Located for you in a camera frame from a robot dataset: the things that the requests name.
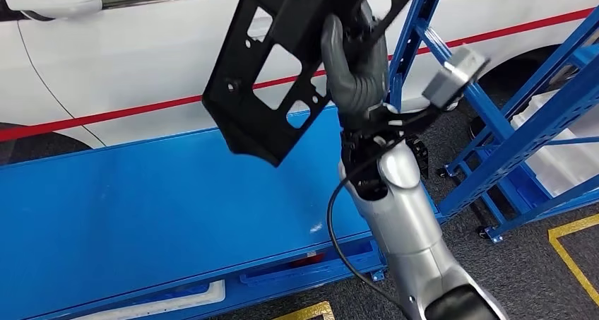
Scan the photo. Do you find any white car with red stripe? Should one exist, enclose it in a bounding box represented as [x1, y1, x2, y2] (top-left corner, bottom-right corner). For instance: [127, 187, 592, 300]
[0, 0, 599, 167]

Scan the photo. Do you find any black plastic plate bracket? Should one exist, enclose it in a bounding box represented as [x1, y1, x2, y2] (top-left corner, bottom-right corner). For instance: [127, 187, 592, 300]
[202, 0, 422, 168]

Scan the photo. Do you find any blue plastic crate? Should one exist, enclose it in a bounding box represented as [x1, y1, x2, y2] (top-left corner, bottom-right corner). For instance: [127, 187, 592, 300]
[140, 283, 210, 304]
[239, 240, 387, 287]

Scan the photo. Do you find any black plastic curved part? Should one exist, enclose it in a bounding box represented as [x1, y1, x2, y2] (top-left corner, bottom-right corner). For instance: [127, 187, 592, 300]
[405, 137, 430, 179]

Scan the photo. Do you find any white plastic crate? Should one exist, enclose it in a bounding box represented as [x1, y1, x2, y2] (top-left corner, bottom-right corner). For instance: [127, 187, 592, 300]
[526, 121, 599, 198]
[70, 280, 227, 320]
[510, 90, 579, 138]

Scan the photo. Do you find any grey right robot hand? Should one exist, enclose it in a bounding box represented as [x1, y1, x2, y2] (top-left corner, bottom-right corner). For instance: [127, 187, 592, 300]
[320, 0, 390, 88]

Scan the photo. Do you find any blue metal shelf rack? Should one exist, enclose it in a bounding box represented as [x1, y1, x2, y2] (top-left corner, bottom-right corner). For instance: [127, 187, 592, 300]
[0, 0, 599, 320]
[437, 6, 599, 244]

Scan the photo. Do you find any red plastic part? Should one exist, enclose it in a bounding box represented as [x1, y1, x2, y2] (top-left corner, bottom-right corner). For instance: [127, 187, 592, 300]
[287, 254, 325, 268]

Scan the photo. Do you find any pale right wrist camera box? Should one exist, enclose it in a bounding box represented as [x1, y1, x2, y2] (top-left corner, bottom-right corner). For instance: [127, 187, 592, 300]
[422, 45, 490, 110]

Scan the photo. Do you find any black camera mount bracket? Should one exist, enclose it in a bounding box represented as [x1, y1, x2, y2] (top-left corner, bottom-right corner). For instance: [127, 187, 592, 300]
[364, 105, 443, 138]

